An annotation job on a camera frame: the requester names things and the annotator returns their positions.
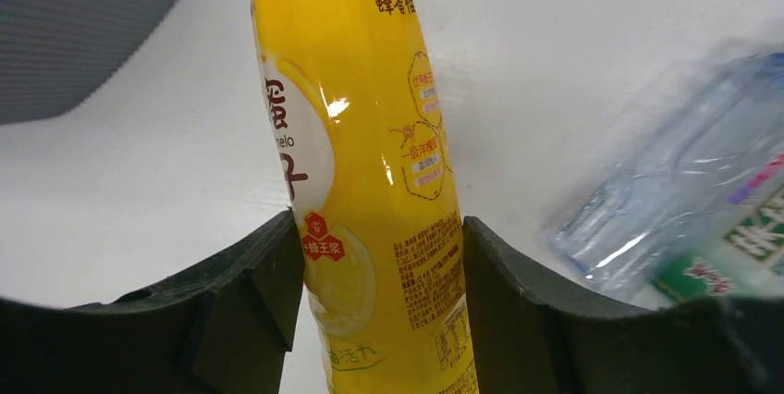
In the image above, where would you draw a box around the yellow honey pomelo bottle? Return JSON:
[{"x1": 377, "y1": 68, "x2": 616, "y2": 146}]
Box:
[{"x1": 252, "y1": 0, "x2": 478, "y2": 393}]

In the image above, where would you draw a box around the clear blue cap bottle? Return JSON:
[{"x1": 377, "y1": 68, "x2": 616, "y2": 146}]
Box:
[{"x1": 548, "y1": 53, "x2": 783, "y2": 303}]

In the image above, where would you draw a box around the grey ribbed waste bin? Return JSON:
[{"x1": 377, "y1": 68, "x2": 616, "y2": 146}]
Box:
[{"x1": 1, "y1": 0, "x2": 177, "y2": 125}]

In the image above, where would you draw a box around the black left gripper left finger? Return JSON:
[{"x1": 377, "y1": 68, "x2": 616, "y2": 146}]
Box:
[{"x1": 1, "y1": 210, "x2": 304, "y2": 393}]

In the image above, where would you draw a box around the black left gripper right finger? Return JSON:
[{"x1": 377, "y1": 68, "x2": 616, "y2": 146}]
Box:
[{"x1": 463, "y1": 216, "x2": 783, "y2": 393}]

